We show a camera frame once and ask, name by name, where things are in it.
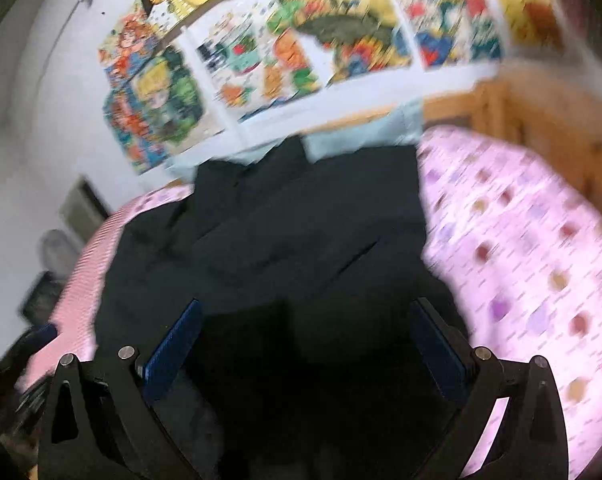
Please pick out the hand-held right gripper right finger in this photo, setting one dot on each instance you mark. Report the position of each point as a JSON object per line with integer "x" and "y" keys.
{"x": 438, "y": 350}

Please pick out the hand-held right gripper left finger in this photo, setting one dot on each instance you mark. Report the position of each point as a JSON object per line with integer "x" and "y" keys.
{"x": 173, "y": 347}

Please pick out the black garment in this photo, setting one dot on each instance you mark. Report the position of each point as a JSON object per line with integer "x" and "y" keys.
{"x": 291, "y": 240}

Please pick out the dark box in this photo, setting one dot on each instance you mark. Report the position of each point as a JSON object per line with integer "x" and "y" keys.
{"x": 41, "y": 297}

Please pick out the pink fruit print bed sheet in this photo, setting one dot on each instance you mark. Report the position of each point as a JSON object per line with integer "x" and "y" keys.
{"x": 521, "y": 240}

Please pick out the white round object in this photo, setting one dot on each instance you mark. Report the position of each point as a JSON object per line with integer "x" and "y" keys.
{"x": 58, "y": 255}

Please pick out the grey wall panel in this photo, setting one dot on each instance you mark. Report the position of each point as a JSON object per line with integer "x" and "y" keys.
{"x": 83, "y": 207}

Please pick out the blonde figure wall poster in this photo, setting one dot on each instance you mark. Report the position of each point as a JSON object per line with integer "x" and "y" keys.
{"x": 156, "y": 105}

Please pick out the wooden bed frame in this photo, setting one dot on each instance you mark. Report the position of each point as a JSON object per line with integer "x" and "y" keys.
{"x": 556, "y": 125}

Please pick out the orange figure wall poster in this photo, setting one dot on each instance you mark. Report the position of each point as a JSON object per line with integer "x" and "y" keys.
{"x": 131, "y": 50}

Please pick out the white wall poster with oranges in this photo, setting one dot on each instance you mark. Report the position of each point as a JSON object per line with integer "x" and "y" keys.
{"x": 251, "y": 55}

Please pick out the dark green shape wall poster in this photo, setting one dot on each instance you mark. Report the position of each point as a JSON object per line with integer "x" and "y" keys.
{"x": 341, "y": 25}

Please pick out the comic style wall poster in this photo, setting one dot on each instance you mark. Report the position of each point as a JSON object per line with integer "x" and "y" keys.
{"x": 441, "y": 10}

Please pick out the orange and yellow wall poster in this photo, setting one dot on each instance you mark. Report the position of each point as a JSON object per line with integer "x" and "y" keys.
{"x": 526, "y": 0}

